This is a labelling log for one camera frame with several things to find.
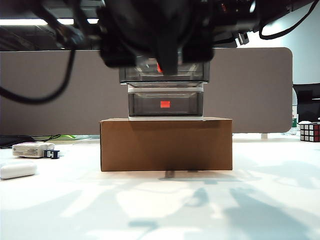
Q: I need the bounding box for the blue black plastic clip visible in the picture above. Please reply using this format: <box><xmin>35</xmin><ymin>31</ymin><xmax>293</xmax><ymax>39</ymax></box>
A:
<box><xmin>43</xmin><ymin>149</ymin><xmax>61</xmax><ymax>160</ymax></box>

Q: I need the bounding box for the rubik's cube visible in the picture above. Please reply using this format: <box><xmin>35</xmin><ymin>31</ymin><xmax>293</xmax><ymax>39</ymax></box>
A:
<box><xmin>299</xmin><ymin>121</ymin><xmax>320</xmax><ymax>143</ymax></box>

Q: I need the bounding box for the grey drawer with ridged back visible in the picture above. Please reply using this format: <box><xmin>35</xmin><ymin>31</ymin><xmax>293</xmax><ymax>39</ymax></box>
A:
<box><xmin>118</xmin><ymin>56</ymin><xmax>210</xmax><ymax>85</ymax></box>

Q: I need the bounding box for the brown cardboard box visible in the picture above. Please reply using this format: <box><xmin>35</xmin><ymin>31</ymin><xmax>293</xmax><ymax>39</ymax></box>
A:
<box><xmin>99</xmin><ymin>117</ymin><xmax>233</xmax><ymax>172</ymax></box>

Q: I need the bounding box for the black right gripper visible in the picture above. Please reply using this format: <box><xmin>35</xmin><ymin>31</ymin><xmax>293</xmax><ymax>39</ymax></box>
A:
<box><xmin>98</xmin><ymin>0</ymin><xmax>216</xmax><ymax>76</ymax></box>

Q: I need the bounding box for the black office chair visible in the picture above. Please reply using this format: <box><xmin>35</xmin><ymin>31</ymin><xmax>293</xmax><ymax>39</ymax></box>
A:
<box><xmin>292</xmin><ymin>83</ymin><xmax>320</xmax><ymax>125</ymax></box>

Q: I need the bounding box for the grey desk partition panel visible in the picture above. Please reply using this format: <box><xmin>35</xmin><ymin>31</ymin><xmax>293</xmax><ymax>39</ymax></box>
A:
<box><xmin>0</xmin><ymin>47</ymin><xmax>294</xmax><ymax>137</ymax></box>

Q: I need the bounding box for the clear bottle with green label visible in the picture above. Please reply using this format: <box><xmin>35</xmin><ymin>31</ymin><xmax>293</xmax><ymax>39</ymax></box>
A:
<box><xmin>290</xmin><ymin>88</ymin><xmax>300</xmax><ymax>137</ymax></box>

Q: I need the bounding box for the thin black desk cable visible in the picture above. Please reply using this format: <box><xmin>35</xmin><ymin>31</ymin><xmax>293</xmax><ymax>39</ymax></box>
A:
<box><xmin>32</xmin><ymin>134</ymin><xmax>62</xmax><ymax>142</ymax></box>

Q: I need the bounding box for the dark grey drawer, red handle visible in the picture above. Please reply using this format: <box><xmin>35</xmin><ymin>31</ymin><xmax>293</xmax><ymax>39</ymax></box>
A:
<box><xmin>128</xmin><ymin>92</ymin><xmax>203</xmax><ymax>117</ymax></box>

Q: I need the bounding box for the ceiling light strip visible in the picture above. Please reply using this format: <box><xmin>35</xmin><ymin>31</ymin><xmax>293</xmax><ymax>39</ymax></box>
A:
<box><xmin>0</xmin><ymin>17</ymin><xmax>100</xmax><ymax>26</ymax></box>

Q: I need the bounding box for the flat black pad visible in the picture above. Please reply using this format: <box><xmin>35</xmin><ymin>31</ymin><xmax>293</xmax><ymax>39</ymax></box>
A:
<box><xmin>0</xmin><ymin>135</ymin><xmax>35</xmax><ymax>150</ymax></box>

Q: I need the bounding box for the white plastic drawer cabinet frame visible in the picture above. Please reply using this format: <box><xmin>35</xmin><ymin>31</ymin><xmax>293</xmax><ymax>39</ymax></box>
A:
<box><xmin>127</xmin><ymin>83</ymin><xmax>204</xmax><ymax>122</ymax></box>

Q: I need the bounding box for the white labelled packet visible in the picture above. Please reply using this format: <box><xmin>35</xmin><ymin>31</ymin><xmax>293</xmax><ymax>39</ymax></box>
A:
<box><xmin>11</xmin><ymin>142</ymin><xmax>56</xmax><ymax>159</ymax></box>

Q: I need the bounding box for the short looping black robot cable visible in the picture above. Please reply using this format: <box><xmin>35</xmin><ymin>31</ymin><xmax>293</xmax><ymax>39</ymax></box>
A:
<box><xmin>258</xmin><ymin>0</ymin><xmax>318</xmax><ymax>41</ymax></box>

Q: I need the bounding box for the white earphone case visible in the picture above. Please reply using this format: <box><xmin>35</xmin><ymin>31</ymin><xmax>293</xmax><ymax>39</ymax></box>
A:
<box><xmin>0</xmin><ymin>159</ymin><xmax>38</xmax><ymax>180</ymax></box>

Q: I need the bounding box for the long looping black robot cable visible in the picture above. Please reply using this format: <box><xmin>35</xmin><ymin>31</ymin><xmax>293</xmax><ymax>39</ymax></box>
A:
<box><xmin>0</xmin><ymin>47</ymin><xmax>77</xmax><ymax>105</ymax></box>

